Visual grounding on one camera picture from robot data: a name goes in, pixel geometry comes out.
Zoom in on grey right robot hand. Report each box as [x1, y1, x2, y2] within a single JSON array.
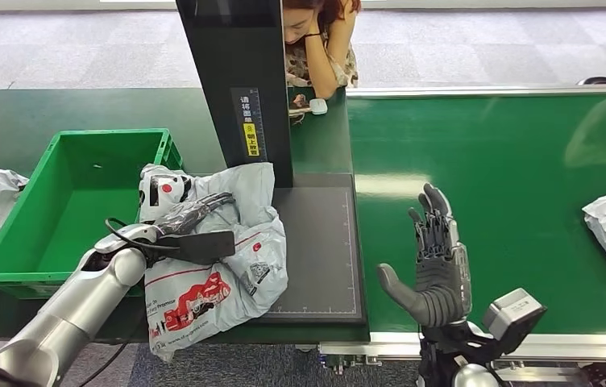
[[376, 183, 474, 329]]

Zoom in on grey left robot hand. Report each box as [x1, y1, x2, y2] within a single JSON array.
[[93, 191, 236, 256]]

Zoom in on white package with red print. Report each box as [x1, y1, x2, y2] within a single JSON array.
[[137, 161, 289, 364]]

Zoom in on green conveyor belt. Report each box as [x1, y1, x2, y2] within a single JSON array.
[[346, 93, 606, 337]]

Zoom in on green plastic crate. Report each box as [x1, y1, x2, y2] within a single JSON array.
[[0, 127, 185, 301]]

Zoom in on black yellow column label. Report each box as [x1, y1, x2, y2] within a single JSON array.
[[230, 86, 269, 164]]

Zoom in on black scanner column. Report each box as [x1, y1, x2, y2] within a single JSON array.
[[174, 0, 295, 189]]

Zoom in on person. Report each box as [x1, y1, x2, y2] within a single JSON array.
[[282, 0, 363, 105]]

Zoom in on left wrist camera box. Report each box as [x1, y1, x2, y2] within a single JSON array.
[[145, 230, 237, 268]]

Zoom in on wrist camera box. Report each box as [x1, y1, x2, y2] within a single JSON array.
[[481, 287, 549, 357], [145, 230, 237, 268]]

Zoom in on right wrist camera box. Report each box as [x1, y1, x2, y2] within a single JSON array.
[[481, 287, 549, 357]]

